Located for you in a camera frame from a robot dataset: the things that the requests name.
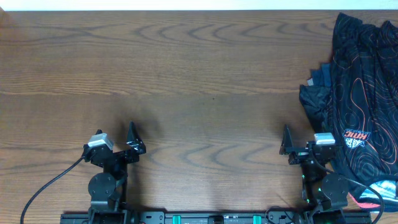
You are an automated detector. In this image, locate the navy blue garment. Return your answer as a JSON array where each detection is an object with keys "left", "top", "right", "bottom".
[{"left": 307, "top": 63, "right": 331, "bottom": 87}]

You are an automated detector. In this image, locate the black orange patterned jersey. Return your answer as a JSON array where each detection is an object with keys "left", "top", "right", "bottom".
[{"left": 299, "top": 13, "right": 397, "bottom": 185}]

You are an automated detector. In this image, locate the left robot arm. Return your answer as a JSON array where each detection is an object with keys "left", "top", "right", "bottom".
[{"left": 82, "top": 121, "right": 146, "bottom": 223}]

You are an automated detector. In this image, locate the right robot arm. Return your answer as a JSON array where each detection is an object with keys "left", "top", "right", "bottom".
[{"left": 279, "top": 126, "right": 348, "bottom": 223}]

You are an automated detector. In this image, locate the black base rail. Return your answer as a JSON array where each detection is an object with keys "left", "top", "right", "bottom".
[{"left": 60, "top": 210, "right": 372, "bottom": 224}]

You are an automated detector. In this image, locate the red garment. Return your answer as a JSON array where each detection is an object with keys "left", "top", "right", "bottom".
[{"left": 348, "top": 194, "right": 380, "bottom": 209}]

